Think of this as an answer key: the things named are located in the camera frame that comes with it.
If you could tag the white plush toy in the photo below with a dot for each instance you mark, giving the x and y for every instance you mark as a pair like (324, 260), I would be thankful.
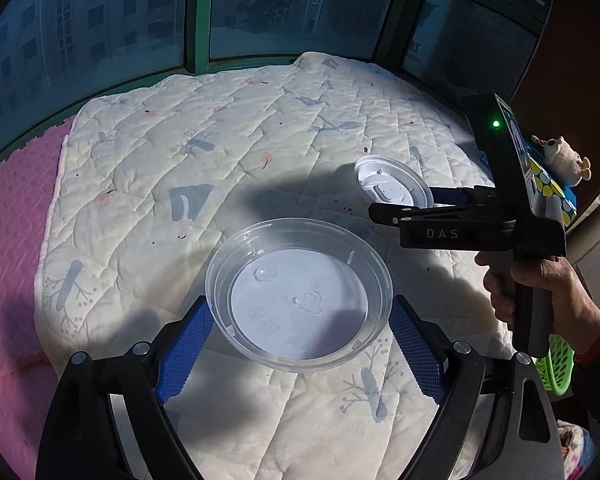
(566, 165)

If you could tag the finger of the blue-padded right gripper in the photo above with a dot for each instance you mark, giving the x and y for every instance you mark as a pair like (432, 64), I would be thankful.
(393, 214)
(476, 195)

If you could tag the blue yellow tissue box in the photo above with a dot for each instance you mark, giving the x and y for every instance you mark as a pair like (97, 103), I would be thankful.
(545, 182)

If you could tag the large clear plastic lid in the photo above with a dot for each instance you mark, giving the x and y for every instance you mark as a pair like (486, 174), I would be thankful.
(298, 294)

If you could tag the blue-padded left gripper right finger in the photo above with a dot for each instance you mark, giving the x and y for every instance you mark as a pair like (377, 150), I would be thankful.
(521, 439)

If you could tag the green window frame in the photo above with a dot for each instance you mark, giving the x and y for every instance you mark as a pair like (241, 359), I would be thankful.
(57, 54)

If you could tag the green plastic waste basket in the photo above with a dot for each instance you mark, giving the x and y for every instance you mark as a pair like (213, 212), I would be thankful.
(555, 368)

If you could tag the white plastic lid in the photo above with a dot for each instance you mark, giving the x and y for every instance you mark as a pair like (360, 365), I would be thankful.
(386, 181)

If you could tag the pink patterned cloth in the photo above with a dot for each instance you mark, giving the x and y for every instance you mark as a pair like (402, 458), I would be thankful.
(578, 449)

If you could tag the person's right hand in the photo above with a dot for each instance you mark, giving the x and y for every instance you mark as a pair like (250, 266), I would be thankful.
(576, 316)

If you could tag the pink foam mat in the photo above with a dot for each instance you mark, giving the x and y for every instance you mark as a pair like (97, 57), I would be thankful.
(27, 380)

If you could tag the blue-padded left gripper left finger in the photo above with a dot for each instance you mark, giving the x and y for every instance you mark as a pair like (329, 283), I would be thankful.
(80, 437)

